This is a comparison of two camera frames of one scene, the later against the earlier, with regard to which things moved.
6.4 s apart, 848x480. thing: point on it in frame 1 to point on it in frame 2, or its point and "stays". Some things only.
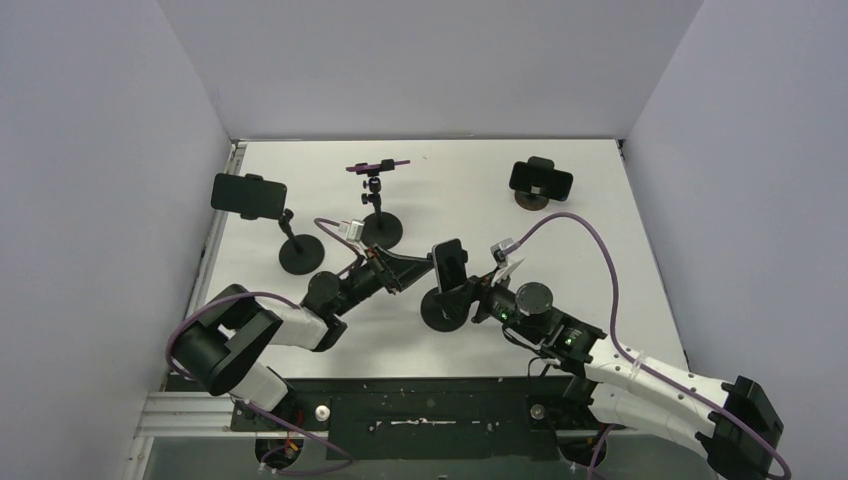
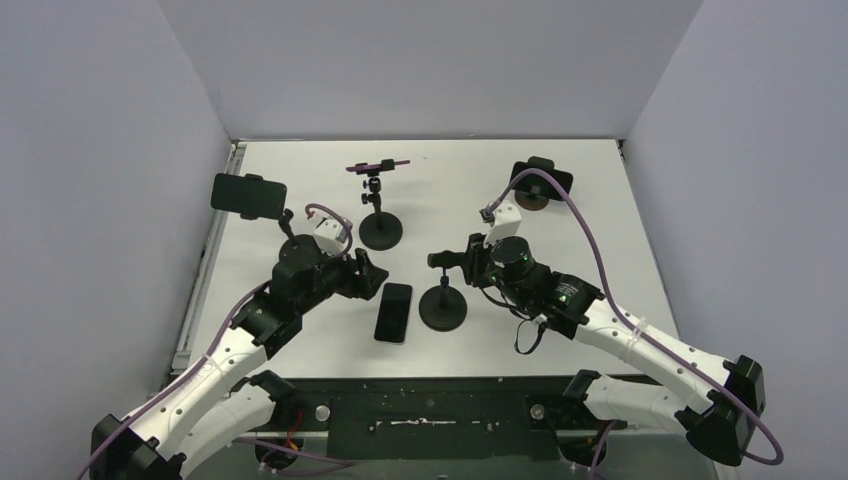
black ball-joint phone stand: [381, 230] stays
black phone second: [376, 166] stays
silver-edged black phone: [450, 267] to [394, 312]
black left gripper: [397, 271] to [361, 282]
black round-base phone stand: [447, 311] stays
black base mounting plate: [472, 418] stays
